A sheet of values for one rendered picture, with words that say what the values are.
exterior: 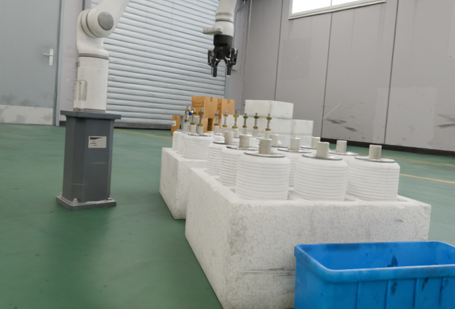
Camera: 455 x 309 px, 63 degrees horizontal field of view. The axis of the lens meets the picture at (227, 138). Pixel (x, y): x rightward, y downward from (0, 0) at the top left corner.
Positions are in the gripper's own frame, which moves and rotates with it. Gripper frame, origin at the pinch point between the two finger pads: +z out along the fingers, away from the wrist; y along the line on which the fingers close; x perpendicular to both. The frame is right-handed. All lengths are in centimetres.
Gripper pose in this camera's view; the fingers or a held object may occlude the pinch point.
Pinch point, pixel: (221, 73)
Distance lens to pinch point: 146.3
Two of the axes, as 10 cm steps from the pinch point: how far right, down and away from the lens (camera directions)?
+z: -0.7, 10.0, 0.6
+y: -7.5, -0.9, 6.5
